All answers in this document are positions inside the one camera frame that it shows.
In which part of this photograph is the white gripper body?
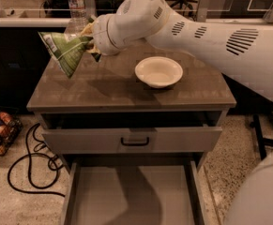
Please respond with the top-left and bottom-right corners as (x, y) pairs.
(92, 14), (120, 55)

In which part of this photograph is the green jalapeno chip bag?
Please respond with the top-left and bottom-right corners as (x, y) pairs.
(38, 17), (102, 79)

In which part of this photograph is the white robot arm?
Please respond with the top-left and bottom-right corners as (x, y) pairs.
(82, 0), (273, 102)

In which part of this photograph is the grey top drawer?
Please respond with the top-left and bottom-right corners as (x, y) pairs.
(43, 127), (222, 154)

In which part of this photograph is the grey drawer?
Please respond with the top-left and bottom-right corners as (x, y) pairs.
(43, 127), (222, 154)
(60, 159), (209, 225)

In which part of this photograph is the grey drawer cabinet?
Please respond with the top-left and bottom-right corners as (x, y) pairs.
(26, 17), (237, 225)

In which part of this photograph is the grey middle drawer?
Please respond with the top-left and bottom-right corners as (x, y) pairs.
(60, 159), (209, 225)

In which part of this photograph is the clear plastic water bottle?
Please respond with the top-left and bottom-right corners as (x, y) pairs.
(68, 0), (87, 34)

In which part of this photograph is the white bowl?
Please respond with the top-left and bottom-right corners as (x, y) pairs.
(135, 56), (183, 88)

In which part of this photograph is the brown bottle in basket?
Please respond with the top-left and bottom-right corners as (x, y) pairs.
(0, 112), (14, 127)

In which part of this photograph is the orange item in basket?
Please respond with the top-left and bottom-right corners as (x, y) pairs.
(0, 125), (10, 138)

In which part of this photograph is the black stand leg with caster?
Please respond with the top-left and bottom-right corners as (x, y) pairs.
(250, 114), (273, 160)

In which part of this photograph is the black floor cable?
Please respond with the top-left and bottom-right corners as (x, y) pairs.
(7, 123), (66, 198)

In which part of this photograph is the black drawer handle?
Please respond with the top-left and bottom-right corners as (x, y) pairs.
(120, 137), (150, 147)

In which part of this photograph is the black wire basket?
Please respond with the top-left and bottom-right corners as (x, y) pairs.
(0, 111), (23, 156)

